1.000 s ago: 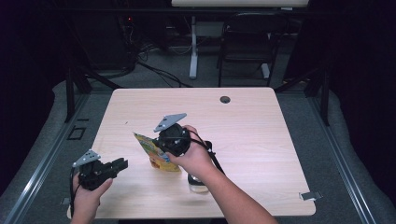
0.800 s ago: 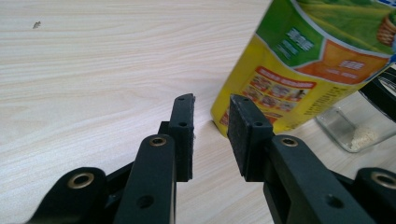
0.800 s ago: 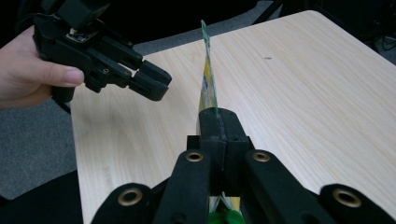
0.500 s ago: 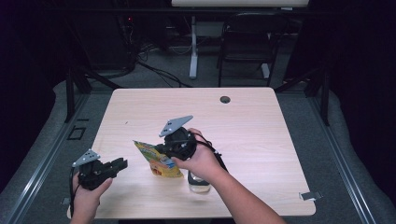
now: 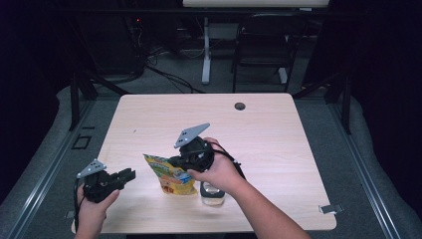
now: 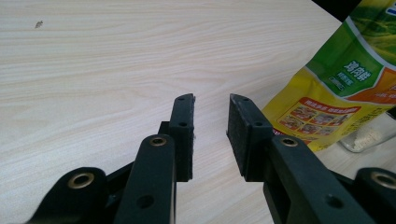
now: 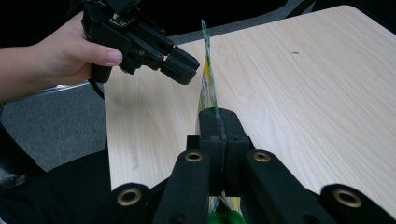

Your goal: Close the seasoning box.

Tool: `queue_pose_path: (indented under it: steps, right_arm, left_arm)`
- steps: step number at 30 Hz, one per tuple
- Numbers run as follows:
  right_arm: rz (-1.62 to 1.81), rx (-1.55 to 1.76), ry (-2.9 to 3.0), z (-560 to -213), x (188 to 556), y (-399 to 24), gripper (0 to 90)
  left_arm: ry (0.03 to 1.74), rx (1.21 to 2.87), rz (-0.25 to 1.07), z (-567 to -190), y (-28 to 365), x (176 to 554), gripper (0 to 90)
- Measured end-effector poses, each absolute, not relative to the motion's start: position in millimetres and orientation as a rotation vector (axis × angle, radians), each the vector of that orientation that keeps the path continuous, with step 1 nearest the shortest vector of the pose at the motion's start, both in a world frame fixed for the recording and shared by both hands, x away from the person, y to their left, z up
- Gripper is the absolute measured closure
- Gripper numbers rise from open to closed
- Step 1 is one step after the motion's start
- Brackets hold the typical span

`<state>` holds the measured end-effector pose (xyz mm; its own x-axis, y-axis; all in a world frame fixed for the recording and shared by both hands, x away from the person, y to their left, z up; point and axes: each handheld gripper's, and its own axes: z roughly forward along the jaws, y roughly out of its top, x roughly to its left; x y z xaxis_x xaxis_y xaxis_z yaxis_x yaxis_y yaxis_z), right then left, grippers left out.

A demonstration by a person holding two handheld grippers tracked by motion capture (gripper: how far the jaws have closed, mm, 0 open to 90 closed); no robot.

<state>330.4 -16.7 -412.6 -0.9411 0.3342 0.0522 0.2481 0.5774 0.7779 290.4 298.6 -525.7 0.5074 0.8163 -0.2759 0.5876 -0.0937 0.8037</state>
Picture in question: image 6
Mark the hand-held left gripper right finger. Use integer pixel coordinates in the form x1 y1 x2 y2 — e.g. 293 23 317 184
226 93 376 224

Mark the yellow seasoning pouch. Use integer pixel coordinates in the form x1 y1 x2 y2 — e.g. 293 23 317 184
262 0 396 152

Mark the glass jar with black lid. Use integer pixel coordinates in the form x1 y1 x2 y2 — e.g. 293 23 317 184
338 111 396 153

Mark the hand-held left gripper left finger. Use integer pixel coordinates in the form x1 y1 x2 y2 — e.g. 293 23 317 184
113 92 196 224

